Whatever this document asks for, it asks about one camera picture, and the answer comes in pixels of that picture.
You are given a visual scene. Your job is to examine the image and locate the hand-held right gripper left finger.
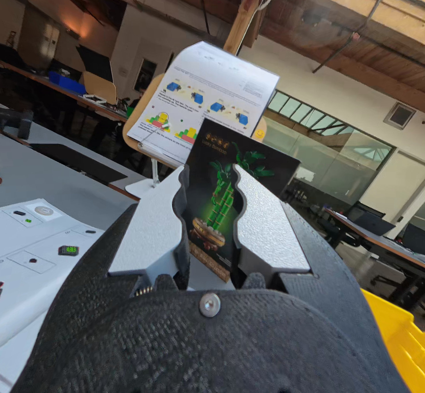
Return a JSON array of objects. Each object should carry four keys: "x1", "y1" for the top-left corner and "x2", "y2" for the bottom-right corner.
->
[{"x1": 108, "y1": 165, "x2": 190, "y2": 291}]

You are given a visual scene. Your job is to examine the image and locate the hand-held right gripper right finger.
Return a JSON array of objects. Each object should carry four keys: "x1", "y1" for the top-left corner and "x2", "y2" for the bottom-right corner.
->
[{"x1": 230, "y1": 163, "x2": 311, "y2": 289}]

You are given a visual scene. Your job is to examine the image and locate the yellow plastic bin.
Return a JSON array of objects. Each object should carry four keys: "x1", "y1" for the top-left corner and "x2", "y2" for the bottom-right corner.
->
[{"x1": 360, "y1": 288, "x2": 425, "y2": 393}]

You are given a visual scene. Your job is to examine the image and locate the grey desk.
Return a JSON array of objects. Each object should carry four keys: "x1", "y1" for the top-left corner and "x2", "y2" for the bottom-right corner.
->
[{"x1": 0, "y1": 124, "x2": 233, "y2": 393}]

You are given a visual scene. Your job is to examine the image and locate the black building set box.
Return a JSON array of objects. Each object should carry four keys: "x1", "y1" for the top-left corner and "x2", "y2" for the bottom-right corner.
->
[{"x1": 184, "y1": 118, "x2": 301, "y2": 283}]

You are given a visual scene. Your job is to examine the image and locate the black laptop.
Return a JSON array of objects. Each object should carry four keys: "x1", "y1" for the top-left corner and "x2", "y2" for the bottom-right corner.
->
[{"x1": 352, "y1": 212, "x2": 396, "y2": 236}]

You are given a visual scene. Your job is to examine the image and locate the wooden document stand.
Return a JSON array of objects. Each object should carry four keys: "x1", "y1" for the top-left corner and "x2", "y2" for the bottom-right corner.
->
[{"x1": 122, "y1": 74, "x2": 268, "y2": 198}]

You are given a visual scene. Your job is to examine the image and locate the background wooden table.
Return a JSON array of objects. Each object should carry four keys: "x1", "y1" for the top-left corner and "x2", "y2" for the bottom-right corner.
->
[{"x1": 324, "y1": 207, "x2": 425, "y2": 304}]

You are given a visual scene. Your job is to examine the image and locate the open instruction booklet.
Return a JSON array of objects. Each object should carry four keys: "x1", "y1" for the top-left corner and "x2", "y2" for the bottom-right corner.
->
[{"x1": 0, "y1": 198, "x2": 106, "y2": 347}]

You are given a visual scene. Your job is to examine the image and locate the wooden chair back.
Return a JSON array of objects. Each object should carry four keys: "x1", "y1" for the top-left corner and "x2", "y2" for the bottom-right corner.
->
[{"x1": 83, "y1": 71, "x2": 117, "y2": 105}]

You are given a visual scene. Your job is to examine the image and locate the printed instruction sheet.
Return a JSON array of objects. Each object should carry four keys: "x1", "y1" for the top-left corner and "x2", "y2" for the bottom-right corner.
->
[{"x1": 127, "y1": 41, "x2": 280, "y2": 165}]

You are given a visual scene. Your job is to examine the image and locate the dark grey device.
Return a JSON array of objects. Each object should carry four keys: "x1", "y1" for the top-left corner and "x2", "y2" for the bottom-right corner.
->
[{"x1": 0, "y1": 108, "x2": 34, "y2": 140}]

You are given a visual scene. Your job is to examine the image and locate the blue storage bin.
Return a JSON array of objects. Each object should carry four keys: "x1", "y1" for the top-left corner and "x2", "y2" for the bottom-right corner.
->
[{"x1": 49, "y1": 71, "x2": 87, "y2": 95}]

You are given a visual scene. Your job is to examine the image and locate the black monitor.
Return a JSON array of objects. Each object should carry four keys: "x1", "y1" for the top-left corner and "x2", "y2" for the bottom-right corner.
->
[{"x1": 76, "y1": 45, "x2": 113, "y2": 83}]

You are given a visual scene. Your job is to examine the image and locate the wall air vent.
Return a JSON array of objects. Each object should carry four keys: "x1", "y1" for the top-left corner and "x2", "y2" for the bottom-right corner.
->
[{"x1": 383, "y1": 102, "x2": 416, "y2": 130}]

